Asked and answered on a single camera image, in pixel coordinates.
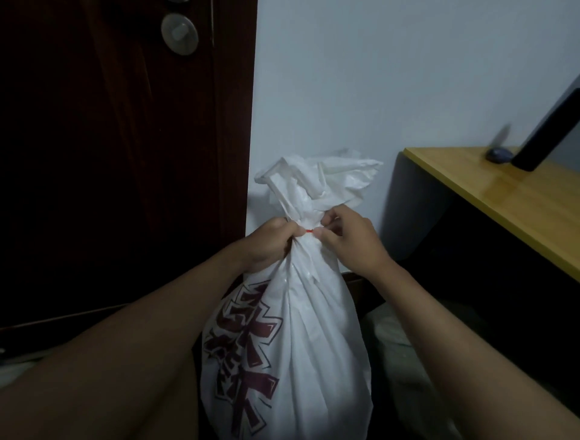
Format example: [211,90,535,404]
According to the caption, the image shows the black cylindrical bottle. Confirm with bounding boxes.
[512,88,580,172]

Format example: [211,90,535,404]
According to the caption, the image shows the person's left leg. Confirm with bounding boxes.
[149,358,201,440]

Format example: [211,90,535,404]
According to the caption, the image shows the person's left hand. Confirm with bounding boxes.
[244,217,305,274]

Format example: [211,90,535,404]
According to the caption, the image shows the yellow wooden desk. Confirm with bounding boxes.
[403,146,580,284]

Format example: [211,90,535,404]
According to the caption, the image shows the silver thumb-turn lock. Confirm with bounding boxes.
[161,12,200,57]

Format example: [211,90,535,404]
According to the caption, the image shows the person's left forearm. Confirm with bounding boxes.
[0,240,259,440]

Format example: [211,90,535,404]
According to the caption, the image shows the person's right hand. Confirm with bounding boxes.
[313,204,395,277]

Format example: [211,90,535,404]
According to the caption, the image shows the person's right forearm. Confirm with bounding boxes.
[371,258,580,440]

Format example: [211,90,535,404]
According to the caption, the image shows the white bag with red print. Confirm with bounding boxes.
[199,149,384,440]

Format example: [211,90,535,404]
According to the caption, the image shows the dark brown wooden door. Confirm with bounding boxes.
[210,0,259,254]

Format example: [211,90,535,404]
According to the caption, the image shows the grey woven sack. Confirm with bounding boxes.
[362,303,463,440]

